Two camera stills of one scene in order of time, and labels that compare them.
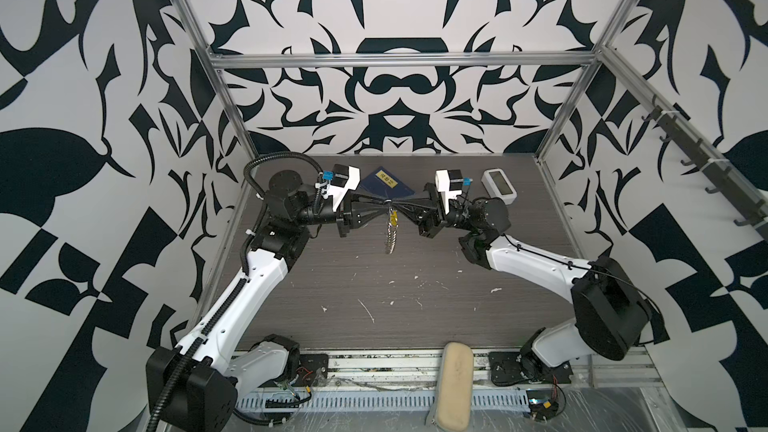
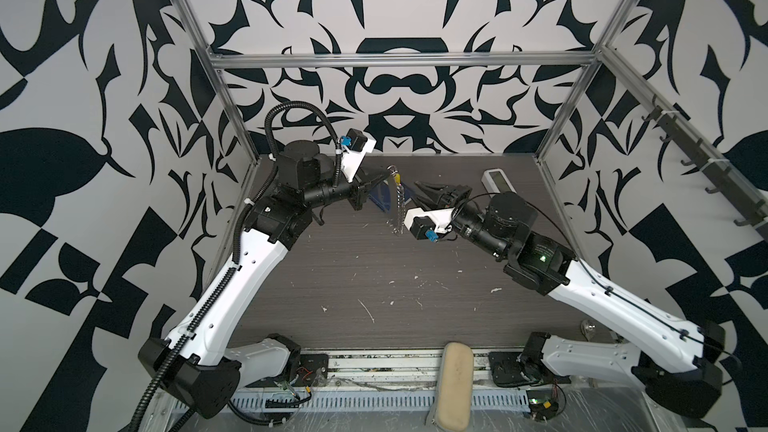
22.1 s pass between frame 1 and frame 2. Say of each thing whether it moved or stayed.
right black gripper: moved
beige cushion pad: stayed
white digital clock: stayed
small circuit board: stayed
